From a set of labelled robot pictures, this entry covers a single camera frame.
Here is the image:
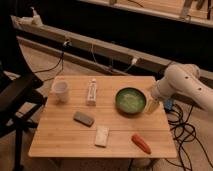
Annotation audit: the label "black hanging cable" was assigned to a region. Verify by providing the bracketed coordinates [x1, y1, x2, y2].
[32, 39, 72, 83]

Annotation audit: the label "white spray bottle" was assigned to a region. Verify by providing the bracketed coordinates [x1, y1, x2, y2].
[32, 7, 43, 26]

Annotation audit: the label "wooden table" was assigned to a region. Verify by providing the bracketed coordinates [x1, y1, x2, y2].
[29, 76, 177, 158]

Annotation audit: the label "blue box on floor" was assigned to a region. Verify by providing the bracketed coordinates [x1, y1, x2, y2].
[163, 99, 173, 110]

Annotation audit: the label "white hanging cable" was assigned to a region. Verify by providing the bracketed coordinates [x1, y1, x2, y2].
[90, 43, 138, 75]

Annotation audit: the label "white rectangular block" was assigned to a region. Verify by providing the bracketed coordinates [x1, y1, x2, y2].
[95, 126, 109, 147]

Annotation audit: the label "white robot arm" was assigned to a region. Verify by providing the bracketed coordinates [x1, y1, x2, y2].
[149, 64, 213, 114]

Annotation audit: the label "black floor cables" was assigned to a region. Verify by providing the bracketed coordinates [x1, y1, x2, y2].
[164, 103, 213, 171]

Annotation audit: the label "grey rectangular sponge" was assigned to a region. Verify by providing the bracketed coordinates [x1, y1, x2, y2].
[73, 112, 94, 127]

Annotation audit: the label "black chair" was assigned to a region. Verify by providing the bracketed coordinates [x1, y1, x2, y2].
[0, 62, 47, 171]

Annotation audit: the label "white plastic cup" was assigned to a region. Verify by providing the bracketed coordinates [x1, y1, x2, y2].
[51, 80, 69, 103]

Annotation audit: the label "long wooden beam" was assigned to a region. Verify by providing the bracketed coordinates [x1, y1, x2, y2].
[12, 15, 213, 88]

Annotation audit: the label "green bowl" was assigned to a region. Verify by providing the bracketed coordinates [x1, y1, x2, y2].
[115, 87, 146, 115]

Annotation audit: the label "orange carrot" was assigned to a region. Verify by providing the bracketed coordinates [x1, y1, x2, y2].
[131, 134, 151, 154]

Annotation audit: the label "white tube with cap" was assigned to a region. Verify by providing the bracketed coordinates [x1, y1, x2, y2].
[86, 79, 97, 106]

